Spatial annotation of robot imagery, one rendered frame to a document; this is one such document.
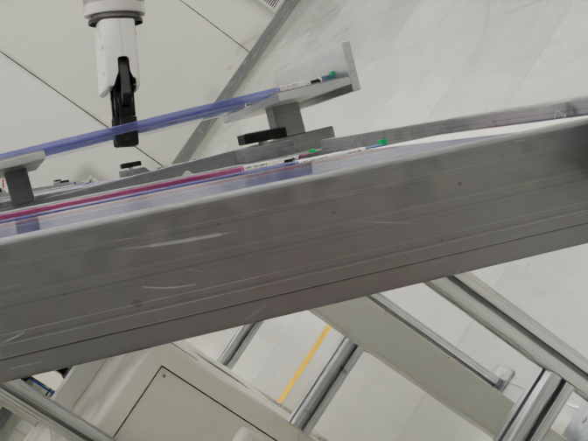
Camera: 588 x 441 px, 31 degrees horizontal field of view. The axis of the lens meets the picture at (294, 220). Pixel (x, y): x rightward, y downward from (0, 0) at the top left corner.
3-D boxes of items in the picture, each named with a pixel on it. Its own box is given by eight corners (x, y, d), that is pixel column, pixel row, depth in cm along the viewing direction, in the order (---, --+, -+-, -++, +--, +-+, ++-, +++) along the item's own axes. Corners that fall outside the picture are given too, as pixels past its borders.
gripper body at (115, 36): (84, 21, 148) (91, 100, 149) (90, 7, 139) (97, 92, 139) (136, 19, 151) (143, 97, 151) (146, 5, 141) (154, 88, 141)
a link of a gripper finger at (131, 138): (111, 98, 144) (115, 147, 144) (113, 95, 141) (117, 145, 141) (134, 97, 145) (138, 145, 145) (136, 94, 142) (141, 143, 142)
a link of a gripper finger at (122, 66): (115, 44, 143) (115, 78, 146) (122, 76, 137) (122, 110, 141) (123, 44, 143) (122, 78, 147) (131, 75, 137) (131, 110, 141)
